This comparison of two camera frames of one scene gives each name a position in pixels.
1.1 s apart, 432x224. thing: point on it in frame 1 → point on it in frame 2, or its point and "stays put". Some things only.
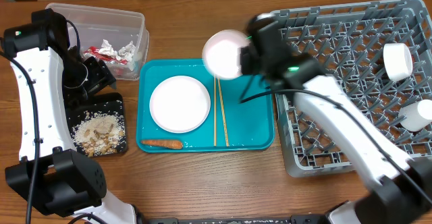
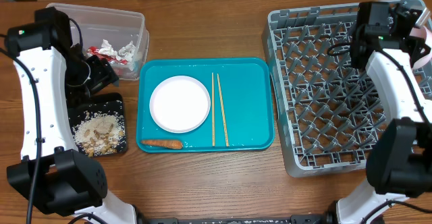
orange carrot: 173,144 stays put
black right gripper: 250,67 → 415,42
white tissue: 107,49 stays put
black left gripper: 102,77 stays put
